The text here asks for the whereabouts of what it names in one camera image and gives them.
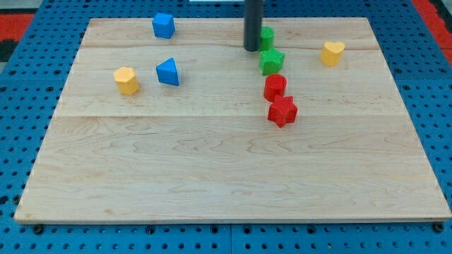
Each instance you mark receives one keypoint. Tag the blue cube block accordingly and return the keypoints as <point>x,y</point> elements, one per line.
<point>163,25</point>

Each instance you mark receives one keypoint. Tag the red star block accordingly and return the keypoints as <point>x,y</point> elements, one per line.
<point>282,110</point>

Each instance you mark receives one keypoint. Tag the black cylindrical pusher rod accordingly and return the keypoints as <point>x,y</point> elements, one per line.
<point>253,11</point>

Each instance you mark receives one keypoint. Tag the yellow hexagon block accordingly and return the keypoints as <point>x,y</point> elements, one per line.
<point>126,80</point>

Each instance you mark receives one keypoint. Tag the wooden board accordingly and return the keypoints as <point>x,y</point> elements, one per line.
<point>205,151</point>

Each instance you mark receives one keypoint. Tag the blue triangle block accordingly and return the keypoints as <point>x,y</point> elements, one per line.
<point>167,72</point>

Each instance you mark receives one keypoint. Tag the yellow heart block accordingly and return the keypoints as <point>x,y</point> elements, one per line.
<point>332,52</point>

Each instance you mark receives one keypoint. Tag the red cylinder block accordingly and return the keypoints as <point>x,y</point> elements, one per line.
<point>275,84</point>

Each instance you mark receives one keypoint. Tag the green cylinder block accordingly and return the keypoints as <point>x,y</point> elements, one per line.
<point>266,39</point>

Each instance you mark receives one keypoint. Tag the green star block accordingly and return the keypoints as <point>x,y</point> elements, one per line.
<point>271,61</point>

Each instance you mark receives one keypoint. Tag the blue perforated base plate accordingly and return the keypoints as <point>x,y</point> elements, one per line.
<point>35,75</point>

